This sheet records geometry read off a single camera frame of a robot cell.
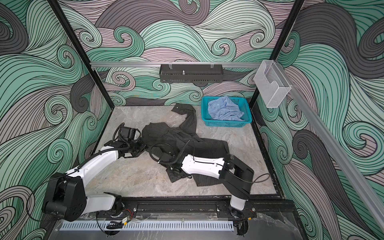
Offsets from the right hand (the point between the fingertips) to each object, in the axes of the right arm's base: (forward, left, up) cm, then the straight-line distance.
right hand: (174, 177), depth 82 cm
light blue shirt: (+49, -34, +4) cm, 59 cm away
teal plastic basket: (+57, -48, +4) cm, 75 cm away
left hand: (+16, +16, +7) cm, 24 cm away
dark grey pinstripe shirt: (+22, -4, +1) cm, 23 cm away
